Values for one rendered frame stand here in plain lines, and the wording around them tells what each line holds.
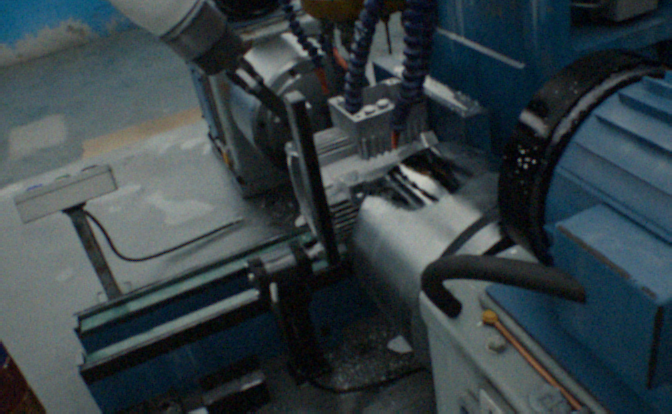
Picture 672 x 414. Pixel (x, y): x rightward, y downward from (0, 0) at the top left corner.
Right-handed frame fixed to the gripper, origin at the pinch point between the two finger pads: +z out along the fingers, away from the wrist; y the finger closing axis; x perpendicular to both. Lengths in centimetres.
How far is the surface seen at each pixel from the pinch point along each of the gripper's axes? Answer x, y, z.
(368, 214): 1.4, -29.6, -1.0
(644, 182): -13, -67, -17
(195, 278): 30.0, -0.8, 5.5
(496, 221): -7.7, -44.2, 0.3
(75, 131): 108, 331, 67
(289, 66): -6.4, 15.3, -1.0
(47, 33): 105, 550, 47
